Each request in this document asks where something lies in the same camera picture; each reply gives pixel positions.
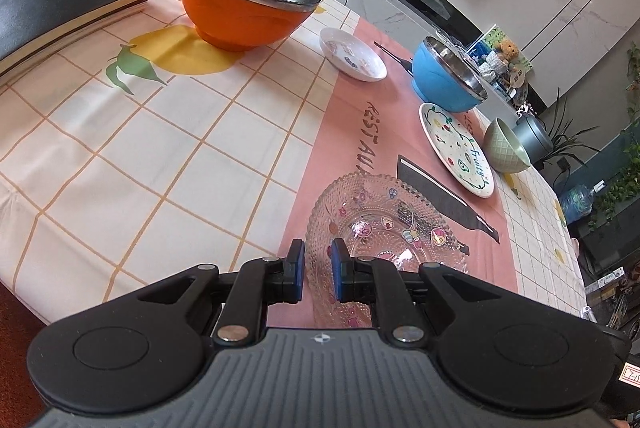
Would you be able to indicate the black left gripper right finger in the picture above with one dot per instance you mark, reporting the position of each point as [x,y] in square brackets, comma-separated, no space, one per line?
[377,283]

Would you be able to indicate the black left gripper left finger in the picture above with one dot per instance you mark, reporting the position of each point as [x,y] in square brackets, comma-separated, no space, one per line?
[245,296]

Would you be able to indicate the clear glass plate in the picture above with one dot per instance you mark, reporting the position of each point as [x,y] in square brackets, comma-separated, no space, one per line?
[376,216]

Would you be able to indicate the white painted fruit plate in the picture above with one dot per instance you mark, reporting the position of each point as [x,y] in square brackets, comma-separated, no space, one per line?
[457,149]

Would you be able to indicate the green ceramic bowl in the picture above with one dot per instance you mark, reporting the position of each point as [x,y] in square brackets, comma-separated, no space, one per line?
[503,150]

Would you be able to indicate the blue steel-lined bowl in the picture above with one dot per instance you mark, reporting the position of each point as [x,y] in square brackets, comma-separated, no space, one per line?
[442,76]

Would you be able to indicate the small white dish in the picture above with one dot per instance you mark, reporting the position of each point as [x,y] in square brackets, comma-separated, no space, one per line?
[351,56]

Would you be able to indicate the pink and checked tablecloth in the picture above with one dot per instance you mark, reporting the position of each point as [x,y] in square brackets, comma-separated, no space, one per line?
[139,151]

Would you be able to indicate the grey round trash can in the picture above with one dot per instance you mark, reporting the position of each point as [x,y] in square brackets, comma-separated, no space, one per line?
[534,139]

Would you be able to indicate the blue water jug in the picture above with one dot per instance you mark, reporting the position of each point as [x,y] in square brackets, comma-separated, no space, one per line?
[577,202]

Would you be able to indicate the green potted plant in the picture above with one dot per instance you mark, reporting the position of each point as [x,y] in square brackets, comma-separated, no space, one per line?
[564,140]

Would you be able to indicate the teddy bear toy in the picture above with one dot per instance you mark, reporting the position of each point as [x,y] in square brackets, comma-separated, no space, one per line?
[507,50]

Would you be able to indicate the black notebook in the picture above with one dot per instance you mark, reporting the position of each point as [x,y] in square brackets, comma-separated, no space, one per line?
[60,3]

